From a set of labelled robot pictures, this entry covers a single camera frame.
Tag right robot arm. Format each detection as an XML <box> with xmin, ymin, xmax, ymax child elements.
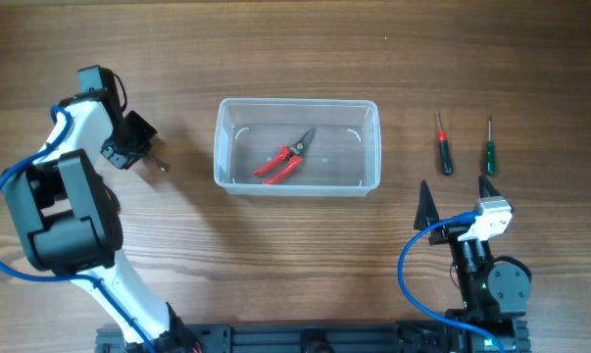
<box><xmin>397</xmin><ymin>176</ymin><xmax>532</xmax><ymax>353</ymax></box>

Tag silver L-shaped socket wrench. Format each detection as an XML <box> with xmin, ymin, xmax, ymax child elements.
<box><xmin>146</xmin><ymin>155</ymin><xmax>169</xmax><ymax>173</ymax></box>

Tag right blue cable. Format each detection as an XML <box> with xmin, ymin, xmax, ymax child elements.
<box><xmin>397</xmin><ymin>211</ymin><xmax>507</xmax><ymax>353</ymax></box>

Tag green handled screwdriver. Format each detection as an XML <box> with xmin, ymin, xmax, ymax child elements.
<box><xmin>484</xmin><ymin>118</ymin><xmax>496</xmax><ymax>176</ymax></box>

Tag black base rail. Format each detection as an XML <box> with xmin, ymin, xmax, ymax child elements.
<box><xmin>94</xmin><ymin>319</ymin><xmax>530</xmax><ymax>353</ymax></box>

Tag left blue cable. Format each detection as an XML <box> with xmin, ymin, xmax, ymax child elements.
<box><xmin>0</xmin><ymin>104</ymin><xmax>157</xmax><ymax>353</ymax></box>

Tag red handled snips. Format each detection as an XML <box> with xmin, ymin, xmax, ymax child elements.
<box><xmin>253</xmin><ymin>127</ymin><xmax>316</xmax><ymax>184</ymax></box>

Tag clear plastic container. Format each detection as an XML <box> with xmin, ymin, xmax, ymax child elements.
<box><xmin>214</xmin><ymin>98</ymin><xmax>382</xmax><ymax>197</ymax></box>

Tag red black screwdriver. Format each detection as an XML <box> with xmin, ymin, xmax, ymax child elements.
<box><xmin>436</xmin><ymin>112</ymin><xmax>454</xmax><ymax>176</ymax></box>

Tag blue cable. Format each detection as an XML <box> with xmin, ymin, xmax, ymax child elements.
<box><xmin>397</xmin><ymin>211</ymin><xmax>507</xmax><ymax>353</ymax></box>
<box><xmin>0</xmin><ymin>104</ymin><xmax>157</xmax><ymax>353</ymax></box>

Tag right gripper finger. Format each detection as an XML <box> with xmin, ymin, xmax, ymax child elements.
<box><xmin>414</xmin><ymin>180</ymin><xmax>440</xmax><ymax>230</ymax></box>
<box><xmin>478</xmin><ymin>175</ymin><xmax>501</xmax><ymax>198</ymax></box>

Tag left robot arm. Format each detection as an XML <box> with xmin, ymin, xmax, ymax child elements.
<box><xmin>0</xmin><ymin>65</ymin><xmax>201</xmax><ymax>352</ymax></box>

